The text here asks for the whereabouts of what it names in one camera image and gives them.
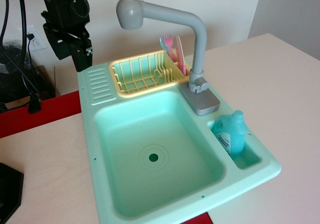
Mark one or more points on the white wall outlet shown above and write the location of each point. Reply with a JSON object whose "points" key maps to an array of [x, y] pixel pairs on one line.
{"points": [[34, 42]]}

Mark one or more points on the pink toy fork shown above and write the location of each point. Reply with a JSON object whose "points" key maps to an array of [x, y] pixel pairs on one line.
{"points": [[168, 42]]}

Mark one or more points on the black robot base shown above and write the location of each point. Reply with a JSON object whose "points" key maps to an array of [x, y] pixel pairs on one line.
{"points": [[11, 191]]}

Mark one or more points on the grey toy faucet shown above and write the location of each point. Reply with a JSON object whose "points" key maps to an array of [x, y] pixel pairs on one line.
{"points": [[131, 13]]}

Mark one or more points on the yellow dish rack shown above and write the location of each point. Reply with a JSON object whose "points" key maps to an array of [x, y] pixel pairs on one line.
{"points": [[145, 73]]}

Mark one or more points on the pink toy plate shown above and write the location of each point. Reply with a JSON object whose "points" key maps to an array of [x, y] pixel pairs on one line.
{"points": [[183, 69]]}

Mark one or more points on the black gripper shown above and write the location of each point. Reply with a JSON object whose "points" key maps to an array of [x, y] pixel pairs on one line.
{"points": [[66, 21]]}

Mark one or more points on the blue detergent bottle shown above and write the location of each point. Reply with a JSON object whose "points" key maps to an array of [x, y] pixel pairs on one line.
{"points": [[230, 131]]}

